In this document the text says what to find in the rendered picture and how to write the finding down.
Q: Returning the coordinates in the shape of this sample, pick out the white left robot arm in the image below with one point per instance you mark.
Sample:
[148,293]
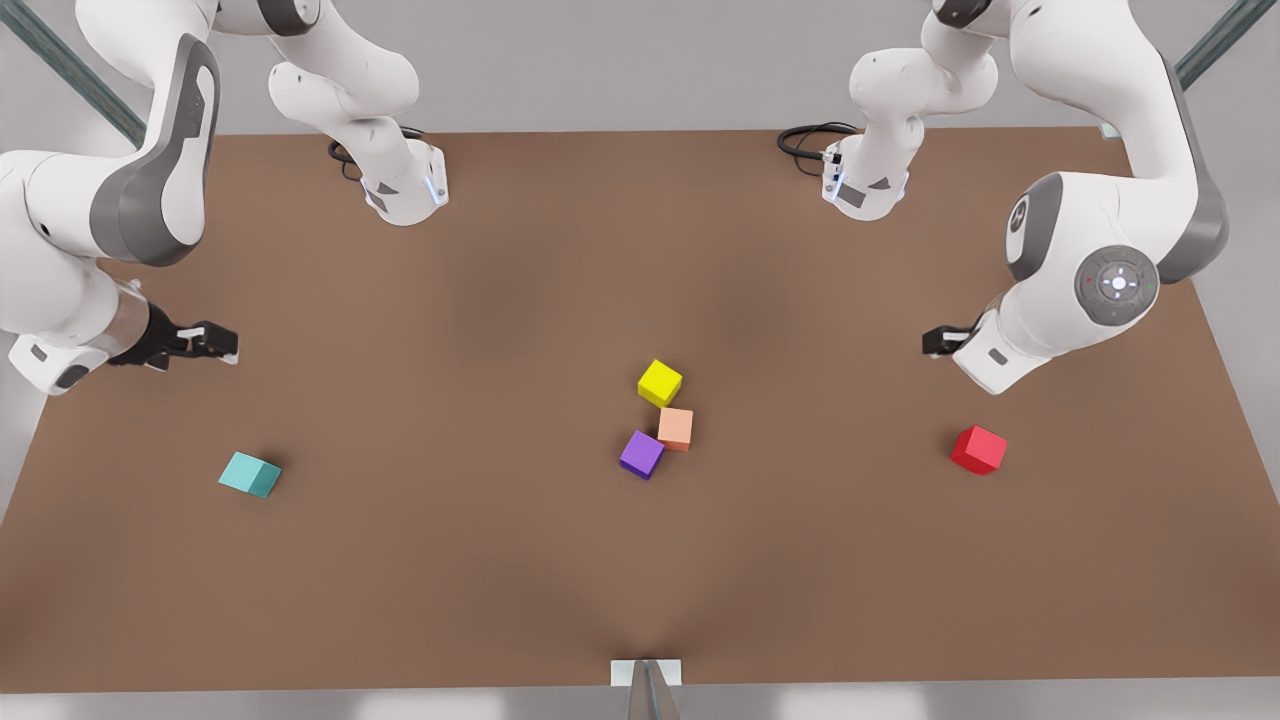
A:
[1110,250]

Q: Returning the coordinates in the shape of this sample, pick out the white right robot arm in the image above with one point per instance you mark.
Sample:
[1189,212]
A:
[150,190]

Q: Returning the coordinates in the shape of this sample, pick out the red wooden cube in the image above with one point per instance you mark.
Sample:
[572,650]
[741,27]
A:
[978,450]

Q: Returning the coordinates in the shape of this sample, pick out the teal blue wooden cube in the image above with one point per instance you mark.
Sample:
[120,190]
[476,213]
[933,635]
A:
[248,475]

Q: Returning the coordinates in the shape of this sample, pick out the salmon orange wooden cube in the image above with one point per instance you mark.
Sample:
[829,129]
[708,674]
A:
[676,428]

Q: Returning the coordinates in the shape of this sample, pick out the yellow wooden cube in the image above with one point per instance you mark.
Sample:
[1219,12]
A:
[660,382]

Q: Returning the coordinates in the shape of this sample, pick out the purple wooden cube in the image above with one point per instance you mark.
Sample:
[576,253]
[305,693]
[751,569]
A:
[641,455]

